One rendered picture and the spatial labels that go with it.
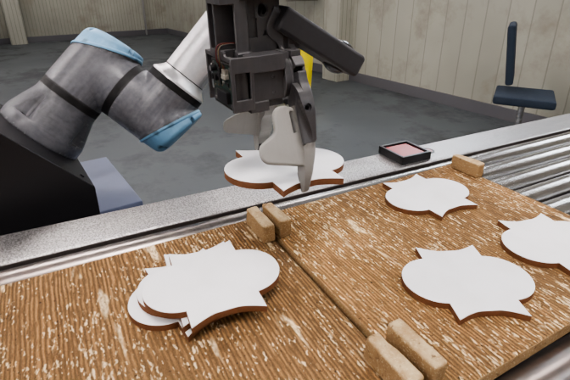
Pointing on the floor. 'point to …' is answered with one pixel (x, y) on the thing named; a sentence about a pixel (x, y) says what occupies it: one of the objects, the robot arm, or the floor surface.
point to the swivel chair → (538, 100)
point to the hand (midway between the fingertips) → (285, 166)
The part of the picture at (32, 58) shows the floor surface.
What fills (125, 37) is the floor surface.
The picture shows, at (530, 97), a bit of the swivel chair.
